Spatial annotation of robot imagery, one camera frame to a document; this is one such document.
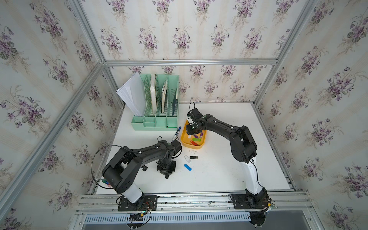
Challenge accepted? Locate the yellow plastic storage box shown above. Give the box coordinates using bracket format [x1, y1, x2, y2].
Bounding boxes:
[180, 121, 207, 150]

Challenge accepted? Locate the red rounded usb drive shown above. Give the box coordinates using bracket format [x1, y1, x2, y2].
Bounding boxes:
[190, 141, 199, 146]

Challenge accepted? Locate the white green-band usb drive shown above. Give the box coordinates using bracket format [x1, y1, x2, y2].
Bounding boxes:
[189, 149, 198, 154]

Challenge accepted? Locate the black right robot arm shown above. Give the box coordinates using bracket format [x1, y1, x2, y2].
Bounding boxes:
[186, 108, 268, 207]

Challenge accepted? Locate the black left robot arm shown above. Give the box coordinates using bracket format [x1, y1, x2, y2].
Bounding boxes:
[102, 140, 182, 206]

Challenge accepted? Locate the blue usb drive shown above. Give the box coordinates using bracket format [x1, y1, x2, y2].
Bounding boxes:
[184, 164, 192, 171]

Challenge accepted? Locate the blue white marker pen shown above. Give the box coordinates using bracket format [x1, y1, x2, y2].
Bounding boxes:
[173, 126, 182, 139]

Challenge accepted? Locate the green desk file organizer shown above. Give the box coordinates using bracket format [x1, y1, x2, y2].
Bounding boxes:
[131, 74, 179, 131]

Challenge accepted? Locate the beige notebook in organizer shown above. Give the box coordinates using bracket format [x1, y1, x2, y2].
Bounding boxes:
[161, 80, 168, 113]

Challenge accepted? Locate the white book in organizer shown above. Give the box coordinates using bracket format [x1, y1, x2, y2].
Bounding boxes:
[149, 74, 157, 116]

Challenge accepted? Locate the pink pen cup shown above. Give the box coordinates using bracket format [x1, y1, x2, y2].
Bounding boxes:
[98, 178, 113, 189]

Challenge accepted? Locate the white paper stack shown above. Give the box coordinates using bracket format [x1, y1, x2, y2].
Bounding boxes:
[116, 73, 146, 117]

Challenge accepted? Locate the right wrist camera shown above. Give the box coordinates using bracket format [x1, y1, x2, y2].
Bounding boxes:
[187, 107, 203, 122]

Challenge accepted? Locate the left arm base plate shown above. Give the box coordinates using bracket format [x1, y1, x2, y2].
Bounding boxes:
[116, 195, 158, 211]

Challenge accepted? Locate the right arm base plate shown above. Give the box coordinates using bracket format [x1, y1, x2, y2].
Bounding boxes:
[230, 194, 272, 210]

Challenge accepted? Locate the aluminium front rail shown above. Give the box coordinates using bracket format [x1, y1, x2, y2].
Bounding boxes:
[75, 190, 314, 215]

